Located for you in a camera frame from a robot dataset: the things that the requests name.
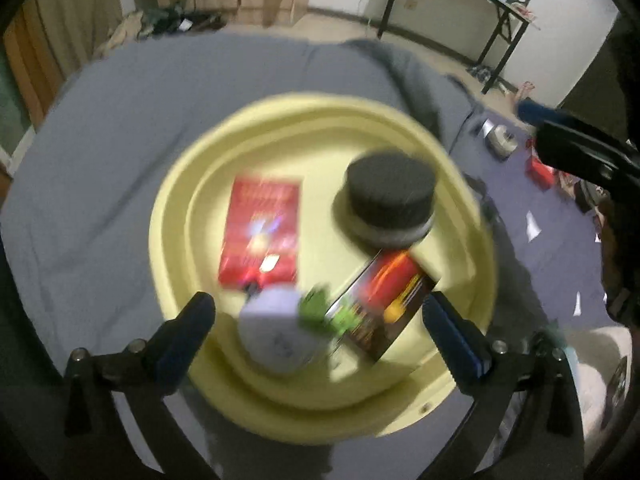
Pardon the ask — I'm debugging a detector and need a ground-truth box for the white tape roll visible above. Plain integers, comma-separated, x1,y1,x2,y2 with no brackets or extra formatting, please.
482,119,518,162

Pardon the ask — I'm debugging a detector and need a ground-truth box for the yellow plastic basin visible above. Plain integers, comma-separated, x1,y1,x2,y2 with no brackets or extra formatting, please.
149,93,498,444

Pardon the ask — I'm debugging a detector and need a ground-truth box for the red silver cigarette box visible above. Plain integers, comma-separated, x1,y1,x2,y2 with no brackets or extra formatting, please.
525,155,575,195

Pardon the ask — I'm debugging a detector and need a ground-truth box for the white round small object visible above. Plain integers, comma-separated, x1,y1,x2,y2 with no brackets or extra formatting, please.
238,284,329,376

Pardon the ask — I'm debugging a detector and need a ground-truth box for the black suitcase on floor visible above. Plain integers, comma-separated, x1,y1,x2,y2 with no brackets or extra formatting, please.
137,6,227,40

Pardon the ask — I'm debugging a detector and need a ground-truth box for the blue tablecloth with triangles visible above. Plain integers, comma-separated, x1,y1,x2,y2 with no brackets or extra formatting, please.
451,92,615,330

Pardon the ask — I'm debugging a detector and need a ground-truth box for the grey blanket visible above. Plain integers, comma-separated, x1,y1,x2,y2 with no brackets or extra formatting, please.
0,34,476,480

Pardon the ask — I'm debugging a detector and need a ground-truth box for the dark red cigarette carton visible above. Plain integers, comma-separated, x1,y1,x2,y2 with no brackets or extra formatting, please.
326,250,437,362

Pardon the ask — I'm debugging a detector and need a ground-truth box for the green small toy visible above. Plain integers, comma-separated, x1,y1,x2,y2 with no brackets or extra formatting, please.
297,286,362,338

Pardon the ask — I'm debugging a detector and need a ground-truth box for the black grey foam cylinder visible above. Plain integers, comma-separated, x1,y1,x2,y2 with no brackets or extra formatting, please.
332,150,437,250

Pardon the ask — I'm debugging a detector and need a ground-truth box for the black folding table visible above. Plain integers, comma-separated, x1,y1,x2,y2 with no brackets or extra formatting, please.
366,0,542,87

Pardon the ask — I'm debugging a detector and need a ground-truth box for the red Double Happiness cigarette box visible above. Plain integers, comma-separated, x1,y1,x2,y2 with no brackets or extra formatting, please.
218,176,302,290

